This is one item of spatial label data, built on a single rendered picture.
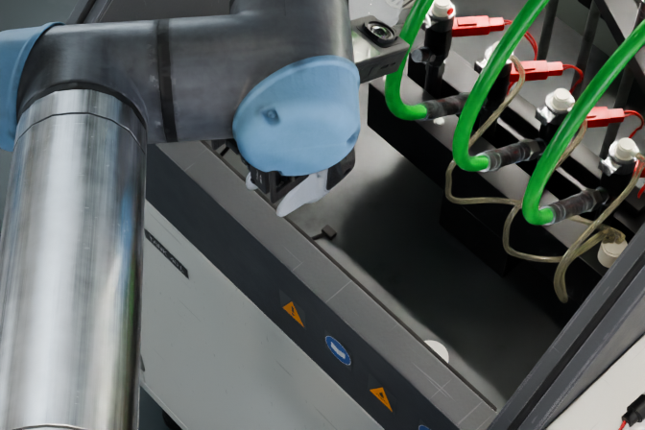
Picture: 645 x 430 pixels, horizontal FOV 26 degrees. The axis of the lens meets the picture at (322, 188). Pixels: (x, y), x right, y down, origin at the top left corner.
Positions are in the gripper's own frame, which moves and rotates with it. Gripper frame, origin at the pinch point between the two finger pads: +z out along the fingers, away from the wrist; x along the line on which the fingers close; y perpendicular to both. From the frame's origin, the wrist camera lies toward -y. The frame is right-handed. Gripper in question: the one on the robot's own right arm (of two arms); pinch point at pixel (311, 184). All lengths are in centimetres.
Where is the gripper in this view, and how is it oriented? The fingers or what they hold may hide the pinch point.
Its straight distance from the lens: 116.2
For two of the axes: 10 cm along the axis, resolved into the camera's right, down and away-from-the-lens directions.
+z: 0.0, 5.5, 8.4
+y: -7.3, 5.7, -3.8
